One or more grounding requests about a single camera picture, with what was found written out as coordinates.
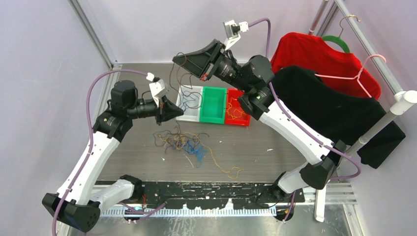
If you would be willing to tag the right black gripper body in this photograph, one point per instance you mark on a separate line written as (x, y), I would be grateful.
(209, 70)

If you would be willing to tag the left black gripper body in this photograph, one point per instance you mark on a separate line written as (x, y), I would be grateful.
(160, 111)

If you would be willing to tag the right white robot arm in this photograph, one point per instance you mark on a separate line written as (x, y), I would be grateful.
(260, 101)

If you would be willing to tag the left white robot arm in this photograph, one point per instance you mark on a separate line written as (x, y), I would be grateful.
(74, 204)

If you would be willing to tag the white plastic bin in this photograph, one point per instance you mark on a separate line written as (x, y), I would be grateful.
(189, 99)

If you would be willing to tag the green plastic bin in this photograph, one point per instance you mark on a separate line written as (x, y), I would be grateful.
(213, 106)

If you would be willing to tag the red plastic bin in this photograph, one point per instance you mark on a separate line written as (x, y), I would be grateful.
(234, 112)

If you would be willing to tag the red shirt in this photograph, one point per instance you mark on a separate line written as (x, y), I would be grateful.
(311, 52)

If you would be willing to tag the green clothes hanger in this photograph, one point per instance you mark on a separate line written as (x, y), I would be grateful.
(337, 39)

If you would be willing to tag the pink clothes hanger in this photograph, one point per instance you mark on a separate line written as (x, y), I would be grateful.
(357, 77)

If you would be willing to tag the black shirt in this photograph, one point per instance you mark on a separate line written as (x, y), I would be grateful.
(335, 115)

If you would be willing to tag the white clothes rack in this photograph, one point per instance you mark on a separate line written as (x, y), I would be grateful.
(383, 33)

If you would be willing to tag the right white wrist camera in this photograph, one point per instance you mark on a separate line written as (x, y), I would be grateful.
(233, 30)

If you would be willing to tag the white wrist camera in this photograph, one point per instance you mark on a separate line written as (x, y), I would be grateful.
(158, 90)
(233, 30)

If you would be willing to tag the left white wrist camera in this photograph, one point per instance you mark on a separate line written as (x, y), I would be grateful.
(158, 90)

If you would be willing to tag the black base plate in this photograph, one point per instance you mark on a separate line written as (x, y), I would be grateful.
(207, 195)

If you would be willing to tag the aluminium frame rail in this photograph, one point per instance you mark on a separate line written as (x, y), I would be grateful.
(97, 49)

